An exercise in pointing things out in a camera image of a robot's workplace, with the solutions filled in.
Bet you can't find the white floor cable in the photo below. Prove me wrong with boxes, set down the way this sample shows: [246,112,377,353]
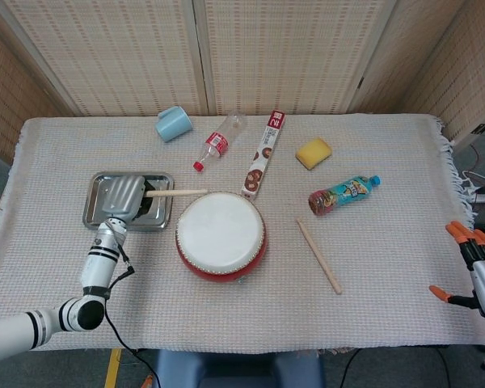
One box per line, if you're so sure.
[462,147,485,185]

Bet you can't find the wooden drumstick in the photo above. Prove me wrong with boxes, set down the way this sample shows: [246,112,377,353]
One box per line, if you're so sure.
[295,218,344,296]
[145,188,209,199]

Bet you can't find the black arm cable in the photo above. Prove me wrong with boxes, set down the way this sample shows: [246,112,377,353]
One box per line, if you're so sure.
[103,241,159,387]

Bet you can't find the blue robot base cover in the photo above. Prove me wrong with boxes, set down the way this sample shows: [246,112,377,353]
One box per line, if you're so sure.
[153,348,325,388]

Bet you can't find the long white wrap box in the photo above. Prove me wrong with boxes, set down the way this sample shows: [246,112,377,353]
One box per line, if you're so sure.
[241,110,287,202]

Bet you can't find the red and white drum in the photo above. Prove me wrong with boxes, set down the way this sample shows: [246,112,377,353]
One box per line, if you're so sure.
[175,191,269,285]

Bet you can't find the clear bottle red label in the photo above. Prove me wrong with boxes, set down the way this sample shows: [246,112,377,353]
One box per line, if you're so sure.
[192,114,247,173]

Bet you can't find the light blue plastic cup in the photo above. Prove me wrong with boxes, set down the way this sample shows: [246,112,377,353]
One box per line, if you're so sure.
[154,105,194,143]

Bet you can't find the juice bottle blue label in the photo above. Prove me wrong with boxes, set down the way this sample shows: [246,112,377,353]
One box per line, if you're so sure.
[308,175,382,217]

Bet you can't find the red floor cable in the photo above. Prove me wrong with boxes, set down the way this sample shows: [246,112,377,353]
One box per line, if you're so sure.
[467,143,482,173]

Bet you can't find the yellow sponge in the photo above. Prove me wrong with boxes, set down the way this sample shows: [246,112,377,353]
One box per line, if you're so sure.
[294,137,334,171]

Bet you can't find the rectangular metal tray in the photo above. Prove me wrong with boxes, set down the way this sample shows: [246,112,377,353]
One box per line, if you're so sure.
[82,171,175,232]

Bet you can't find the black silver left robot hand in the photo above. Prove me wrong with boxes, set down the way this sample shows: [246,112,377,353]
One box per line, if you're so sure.
[100,174,157,222]

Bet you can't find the white woven table cloth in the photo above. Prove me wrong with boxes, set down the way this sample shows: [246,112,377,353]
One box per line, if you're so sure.
[0,113,485,352]

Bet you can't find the woven bamboo screen panel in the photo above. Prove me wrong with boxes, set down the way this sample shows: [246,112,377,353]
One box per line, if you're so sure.
[0,0,209,118]
[192,0,399,117]
[391,0,485,153]
[0,15,72,165]
[345,0,468,116]

